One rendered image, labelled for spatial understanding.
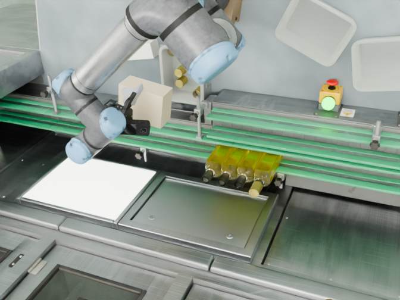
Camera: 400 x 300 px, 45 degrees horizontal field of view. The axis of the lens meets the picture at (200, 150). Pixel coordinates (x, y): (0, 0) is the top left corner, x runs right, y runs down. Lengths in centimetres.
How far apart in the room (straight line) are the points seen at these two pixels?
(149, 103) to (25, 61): 79
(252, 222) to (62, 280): 63
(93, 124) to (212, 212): 58
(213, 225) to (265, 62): 62
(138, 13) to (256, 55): 78
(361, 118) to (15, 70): 139
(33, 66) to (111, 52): 111
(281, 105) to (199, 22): 77
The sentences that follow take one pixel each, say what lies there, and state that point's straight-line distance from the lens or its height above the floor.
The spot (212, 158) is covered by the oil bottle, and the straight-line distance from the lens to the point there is 167.
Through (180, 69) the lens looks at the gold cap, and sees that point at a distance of 184.
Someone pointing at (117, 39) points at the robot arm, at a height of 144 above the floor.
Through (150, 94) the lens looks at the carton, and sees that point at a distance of 155.
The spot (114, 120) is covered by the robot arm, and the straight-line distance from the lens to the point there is 128.
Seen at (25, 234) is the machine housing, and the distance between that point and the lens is 178.
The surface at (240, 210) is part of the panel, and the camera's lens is 167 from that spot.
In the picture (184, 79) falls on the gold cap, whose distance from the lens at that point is 187.
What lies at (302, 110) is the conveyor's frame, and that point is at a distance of 171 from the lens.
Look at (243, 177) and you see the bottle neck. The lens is 158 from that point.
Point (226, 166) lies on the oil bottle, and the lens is 162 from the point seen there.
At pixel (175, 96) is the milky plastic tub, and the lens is 189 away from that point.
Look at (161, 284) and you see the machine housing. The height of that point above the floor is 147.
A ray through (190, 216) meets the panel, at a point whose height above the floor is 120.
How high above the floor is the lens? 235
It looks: 52 degrees down
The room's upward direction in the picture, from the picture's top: 142 degrees counter-clockwise
